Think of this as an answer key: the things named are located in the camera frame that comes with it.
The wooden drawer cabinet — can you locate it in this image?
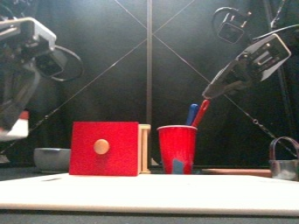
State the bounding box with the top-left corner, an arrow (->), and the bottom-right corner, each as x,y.
136,123 -> 152,175

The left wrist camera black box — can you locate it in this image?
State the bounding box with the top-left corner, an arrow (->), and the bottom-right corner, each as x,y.
33,52 -> 68,79

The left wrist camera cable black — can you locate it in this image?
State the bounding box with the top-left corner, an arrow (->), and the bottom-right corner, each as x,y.
49,45 -> 85,83

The grey bowl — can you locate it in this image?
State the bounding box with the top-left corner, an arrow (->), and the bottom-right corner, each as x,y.
32,147 -> 72,172

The red plastic cup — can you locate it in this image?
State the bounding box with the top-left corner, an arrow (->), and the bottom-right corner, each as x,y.
156,124 -> 199,175

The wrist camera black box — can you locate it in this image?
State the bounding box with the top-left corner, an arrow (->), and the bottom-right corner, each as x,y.
216,10 -> 252,46
33,52 -> 68,79

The metal bucket with handle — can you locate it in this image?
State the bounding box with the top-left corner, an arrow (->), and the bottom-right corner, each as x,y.
267,136 -> 299,182

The red utensil handle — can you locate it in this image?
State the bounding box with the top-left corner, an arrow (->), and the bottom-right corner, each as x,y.
191,99 -> 211,129

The metal frame pole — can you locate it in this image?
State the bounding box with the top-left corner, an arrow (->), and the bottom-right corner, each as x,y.
145,0 -> 153,125

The red drawer with wooden knob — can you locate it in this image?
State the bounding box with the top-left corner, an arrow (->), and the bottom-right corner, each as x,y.
68,121 -> 140,178

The salmon sushi toy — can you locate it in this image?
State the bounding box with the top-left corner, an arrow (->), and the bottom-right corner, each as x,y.
0,109 -> 30,143

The white cutting board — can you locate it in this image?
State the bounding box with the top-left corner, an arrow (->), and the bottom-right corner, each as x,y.
0,172 -> 299,217

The blue utensil handle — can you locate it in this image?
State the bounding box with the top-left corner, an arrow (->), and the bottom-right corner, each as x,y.
184,103 -> 200,127

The right wrist camera cable black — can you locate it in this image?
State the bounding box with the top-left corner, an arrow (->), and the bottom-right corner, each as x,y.
209,6 -> 243,36

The wrist camera cable black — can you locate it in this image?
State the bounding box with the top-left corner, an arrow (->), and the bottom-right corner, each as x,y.
49,45 -> 85,83
209,6 -> 243,36

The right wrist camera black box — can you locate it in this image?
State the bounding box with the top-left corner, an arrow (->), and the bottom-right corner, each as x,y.
216,10 -> 252,46

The wooden board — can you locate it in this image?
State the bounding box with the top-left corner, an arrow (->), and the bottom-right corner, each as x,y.
200,168 -> 273,178

